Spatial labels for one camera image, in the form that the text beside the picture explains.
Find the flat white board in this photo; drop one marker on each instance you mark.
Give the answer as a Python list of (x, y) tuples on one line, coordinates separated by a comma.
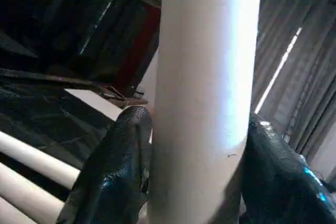
[(92, 100)]

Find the black glossy mat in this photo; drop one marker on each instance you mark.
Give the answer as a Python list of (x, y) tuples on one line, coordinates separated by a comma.
[(39, 108)]

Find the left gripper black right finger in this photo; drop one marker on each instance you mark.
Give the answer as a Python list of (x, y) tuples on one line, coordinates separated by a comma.
[(278, 187)]

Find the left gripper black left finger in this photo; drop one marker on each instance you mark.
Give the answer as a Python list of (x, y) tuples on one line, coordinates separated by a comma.
[(115, 176)]

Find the grey curtain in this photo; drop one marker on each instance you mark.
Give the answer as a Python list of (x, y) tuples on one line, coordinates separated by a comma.
[(302, 77)]

